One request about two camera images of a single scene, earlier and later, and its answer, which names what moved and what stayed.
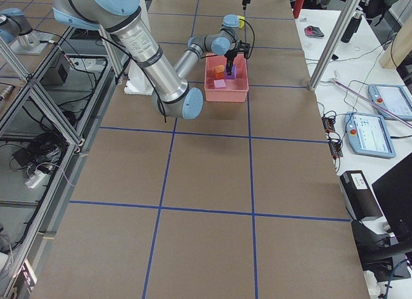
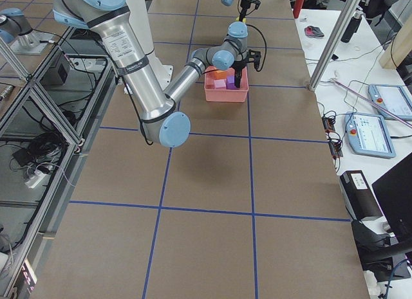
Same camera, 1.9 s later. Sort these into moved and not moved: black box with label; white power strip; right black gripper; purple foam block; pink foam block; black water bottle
Moved: purple foam block; right black gripper
Not moved: white power strip; black water bottle; black box with label; pink foam block
